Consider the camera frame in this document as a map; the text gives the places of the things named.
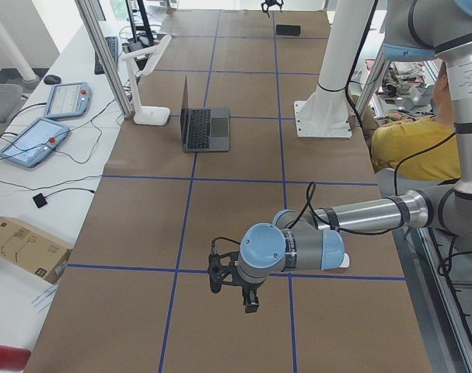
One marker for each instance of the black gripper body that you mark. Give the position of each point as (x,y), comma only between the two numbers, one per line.
(250,288)
(271,5)

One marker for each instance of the black mouse pad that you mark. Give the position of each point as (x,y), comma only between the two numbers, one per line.
(288,30)

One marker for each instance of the grey laptop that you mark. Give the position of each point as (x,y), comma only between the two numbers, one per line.
(203,130)

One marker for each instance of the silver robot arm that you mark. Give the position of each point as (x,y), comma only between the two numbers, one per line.
(313,237)

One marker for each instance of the white desk lamp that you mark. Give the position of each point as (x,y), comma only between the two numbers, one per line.
(145,114)

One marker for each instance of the person in yellow shirt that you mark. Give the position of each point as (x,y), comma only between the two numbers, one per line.
(423,149)

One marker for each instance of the cardboard box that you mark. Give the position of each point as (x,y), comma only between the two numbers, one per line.
(32,249)

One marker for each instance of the upper blue teach pendant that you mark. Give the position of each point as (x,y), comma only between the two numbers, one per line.
(67,101)

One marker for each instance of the blue teach pendant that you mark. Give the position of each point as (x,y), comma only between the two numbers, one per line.
(67,101)
(31,146)

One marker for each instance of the small black square device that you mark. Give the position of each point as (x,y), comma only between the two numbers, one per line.
(40,200)

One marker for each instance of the red cylinder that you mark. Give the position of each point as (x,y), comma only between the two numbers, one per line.
(13,358)

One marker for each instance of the lower blue teach pendant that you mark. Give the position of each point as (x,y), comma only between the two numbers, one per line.
(31,146)

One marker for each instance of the white camera pillar with base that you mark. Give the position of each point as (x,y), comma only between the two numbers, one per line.
(325,113)

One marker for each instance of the aluminium frame post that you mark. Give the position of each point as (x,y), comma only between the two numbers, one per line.
(91,23)

